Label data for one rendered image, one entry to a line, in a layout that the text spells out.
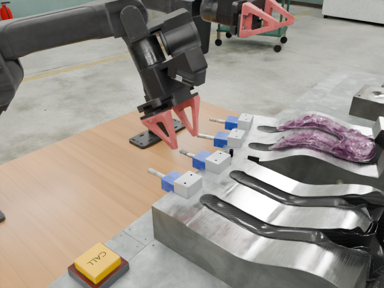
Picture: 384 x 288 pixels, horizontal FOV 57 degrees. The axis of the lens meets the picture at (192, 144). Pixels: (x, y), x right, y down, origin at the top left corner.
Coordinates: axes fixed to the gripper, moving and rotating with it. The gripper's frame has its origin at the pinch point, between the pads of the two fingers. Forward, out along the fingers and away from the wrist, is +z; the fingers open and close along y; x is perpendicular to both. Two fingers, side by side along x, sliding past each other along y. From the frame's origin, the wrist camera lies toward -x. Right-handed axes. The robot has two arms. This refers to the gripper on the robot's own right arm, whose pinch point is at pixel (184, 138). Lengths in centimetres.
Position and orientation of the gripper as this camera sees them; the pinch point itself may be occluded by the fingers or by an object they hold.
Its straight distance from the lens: 67.6
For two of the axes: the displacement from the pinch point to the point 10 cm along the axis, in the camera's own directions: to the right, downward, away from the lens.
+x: -6.8, 1.6, 7.2
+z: 3.9, 9.0, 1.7
